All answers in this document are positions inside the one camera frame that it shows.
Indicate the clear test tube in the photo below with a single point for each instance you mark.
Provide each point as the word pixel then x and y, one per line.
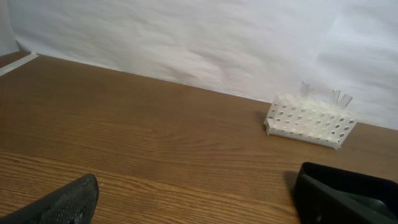
pixel 303 90
pixel 335 97
pixel 345 101

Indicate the white test tube rack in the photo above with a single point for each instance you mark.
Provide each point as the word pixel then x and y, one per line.
pixel 311 121

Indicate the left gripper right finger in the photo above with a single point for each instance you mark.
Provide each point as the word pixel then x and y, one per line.
pixel 326 208

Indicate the black tray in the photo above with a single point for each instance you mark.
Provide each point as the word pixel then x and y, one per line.
pixel 357 183

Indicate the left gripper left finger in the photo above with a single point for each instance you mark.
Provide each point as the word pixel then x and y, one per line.
pixel 62 205

